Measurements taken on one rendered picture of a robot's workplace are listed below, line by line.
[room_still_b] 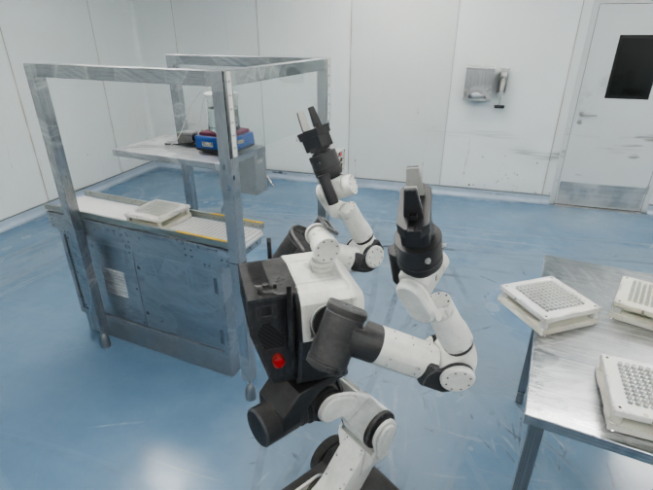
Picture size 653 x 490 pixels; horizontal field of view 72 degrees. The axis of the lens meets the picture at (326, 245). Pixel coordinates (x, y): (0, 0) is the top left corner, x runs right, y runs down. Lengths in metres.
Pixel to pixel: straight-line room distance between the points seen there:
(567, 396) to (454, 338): 0.60
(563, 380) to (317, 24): 4.98
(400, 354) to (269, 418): 0.45
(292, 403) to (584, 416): 0.81
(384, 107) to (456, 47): 1.01
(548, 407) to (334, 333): 0.73
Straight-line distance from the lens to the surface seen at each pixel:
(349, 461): 1.77
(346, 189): 1.39
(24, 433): 2.90
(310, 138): 1.40
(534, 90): 5.62
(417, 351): 1.05
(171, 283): 2.67
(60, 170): 2.78
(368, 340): 1.00
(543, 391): 1.53
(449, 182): 5.81
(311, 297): 1.08
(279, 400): 1.32
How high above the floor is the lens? 1.84
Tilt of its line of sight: 25 degrees down
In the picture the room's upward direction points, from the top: straight up
